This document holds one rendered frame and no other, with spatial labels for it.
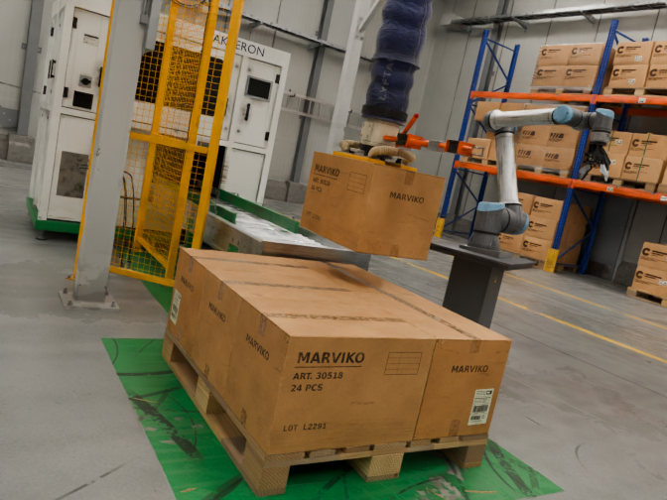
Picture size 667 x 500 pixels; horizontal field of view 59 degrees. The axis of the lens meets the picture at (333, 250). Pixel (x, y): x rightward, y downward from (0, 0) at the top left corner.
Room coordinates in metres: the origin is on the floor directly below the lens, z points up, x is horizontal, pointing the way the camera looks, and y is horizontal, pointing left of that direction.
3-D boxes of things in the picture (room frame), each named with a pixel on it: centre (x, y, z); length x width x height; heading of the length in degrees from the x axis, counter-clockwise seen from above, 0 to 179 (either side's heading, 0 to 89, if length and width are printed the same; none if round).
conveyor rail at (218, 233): (4.04, 0.98, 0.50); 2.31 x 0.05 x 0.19; 32
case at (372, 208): (2.92, -0.12, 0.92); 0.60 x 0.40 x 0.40; 30
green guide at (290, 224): (4.66, 0.67, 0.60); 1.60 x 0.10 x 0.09; 32
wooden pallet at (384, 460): (2.50, -0.02, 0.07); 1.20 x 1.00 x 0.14; 32
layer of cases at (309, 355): (2.50, -0.02, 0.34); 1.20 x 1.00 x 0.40; 32
